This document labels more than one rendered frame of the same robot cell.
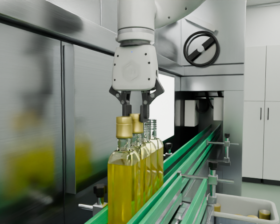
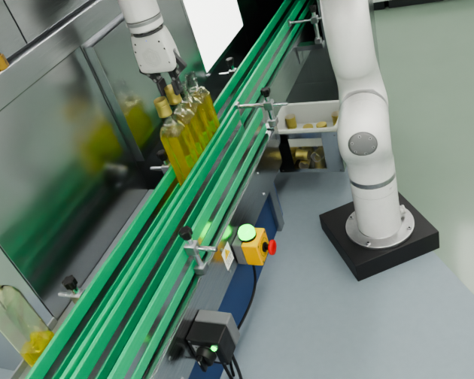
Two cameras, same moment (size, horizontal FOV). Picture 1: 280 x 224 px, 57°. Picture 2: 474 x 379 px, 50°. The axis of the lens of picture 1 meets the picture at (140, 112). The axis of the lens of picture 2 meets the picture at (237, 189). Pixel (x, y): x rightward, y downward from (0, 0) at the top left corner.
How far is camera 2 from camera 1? 0.80 m
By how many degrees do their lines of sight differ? 33
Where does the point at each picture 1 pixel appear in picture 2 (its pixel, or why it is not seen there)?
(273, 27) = not seen: outside the picture
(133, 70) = (153, 56)
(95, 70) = (119, 50)
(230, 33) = not seen: outside the picture
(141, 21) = (144, 14)
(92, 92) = (124, 71)
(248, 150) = not seen: outside the picture
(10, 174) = (95, 169)
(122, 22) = (128, 19)
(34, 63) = (72, 84)
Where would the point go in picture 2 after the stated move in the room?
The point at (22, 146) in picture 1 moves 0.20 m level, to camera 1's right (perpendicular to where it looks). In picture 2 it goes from (94, 148) to (170, 128)
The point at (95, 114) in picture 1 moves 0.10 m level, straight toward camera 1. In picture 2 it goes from (135, 89) to (137, 104)
